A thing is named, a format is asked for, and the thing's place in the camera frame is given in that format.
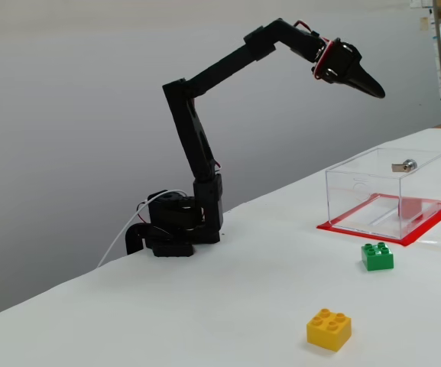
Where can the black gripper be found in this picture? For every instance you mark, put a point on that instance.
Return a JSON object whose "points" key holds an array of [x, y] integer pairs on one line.
{"points": [[348, 66]]}

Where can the beige paper label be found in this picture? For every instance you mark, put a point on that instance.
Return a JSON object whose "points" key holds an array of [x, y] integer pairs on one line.
{"points": [[423, 23]]}

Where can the yellow lego brick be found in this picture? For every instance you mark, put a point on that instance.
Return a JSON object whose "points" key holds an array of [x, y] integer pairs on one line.
{"points": [[327, 334]]}

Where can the green lego brick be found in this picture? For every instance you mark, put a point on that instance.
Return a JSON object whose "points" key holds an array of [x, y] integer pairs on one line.
{"points": [[377, 260]]}

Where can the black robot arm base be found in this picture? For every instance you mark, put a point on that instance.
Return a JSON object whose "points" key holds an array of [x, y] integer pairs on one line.
{"points": [[170, 221]]}

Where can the silver metal box lock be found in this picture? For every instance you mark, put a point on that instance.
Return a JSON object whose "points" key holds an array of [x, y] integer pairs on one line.
{"points": [[409, 165]]}

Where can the transparent plastic box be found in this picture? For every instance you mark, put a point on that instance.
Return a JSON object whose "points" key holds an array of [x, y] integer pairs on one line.
{"points": [[361, 187]]}

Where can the red tape frame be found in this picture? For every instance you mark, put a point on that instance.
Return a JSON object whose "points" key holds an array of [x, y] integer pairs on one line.
{"points": [[430, 225]]}

